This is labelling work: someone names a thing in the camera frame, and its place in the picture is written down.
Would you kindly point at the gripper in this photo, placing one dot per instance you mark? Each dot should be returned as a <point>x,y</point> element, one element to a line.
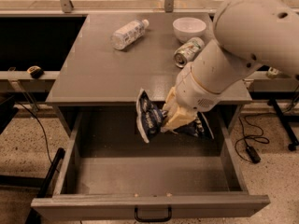
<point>193,92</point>

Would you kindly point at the blue chip bag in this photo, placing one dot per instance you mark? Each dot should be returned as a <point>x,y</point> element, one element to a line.
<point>150,119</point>

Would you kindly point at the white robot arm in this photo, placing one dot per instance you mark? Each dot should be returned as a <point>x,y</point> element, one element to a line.
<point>247,35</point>

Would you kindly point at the grey open top drawer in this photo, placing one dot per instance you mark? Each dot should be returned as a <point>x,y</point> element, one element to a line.
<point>108,170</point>

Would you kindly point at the green soda can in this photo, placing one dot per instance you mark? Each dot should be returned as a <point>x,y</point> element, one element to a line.
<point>188,51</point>

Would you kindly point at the grey cabinet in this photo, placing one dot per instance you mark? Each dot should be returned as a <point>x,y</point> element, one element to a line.
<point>96,74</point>

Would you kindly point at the white bowl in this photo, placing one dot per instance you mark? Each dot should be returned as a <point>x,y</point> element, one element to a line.
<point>187,27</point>

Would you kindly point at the clear plastic water bottle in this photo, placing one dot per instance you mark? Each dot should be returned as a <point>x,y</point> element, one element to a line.
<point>128,34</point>

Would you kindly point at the black stand base right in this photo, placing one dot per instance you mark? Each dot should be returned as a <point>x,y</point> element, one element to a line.
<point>285,121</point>

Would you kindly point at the black yellow tape measure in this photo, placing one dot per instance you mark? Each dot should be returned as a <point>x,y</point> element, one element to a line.
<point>35,71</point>

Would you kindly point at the black stand leg left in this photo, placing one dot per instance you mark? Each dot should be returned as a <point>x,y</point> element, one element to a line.
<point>34,217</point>

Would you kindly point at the black drawer handle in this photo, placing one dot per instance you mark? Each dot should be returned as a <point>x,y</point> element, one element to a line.
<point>152,218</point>

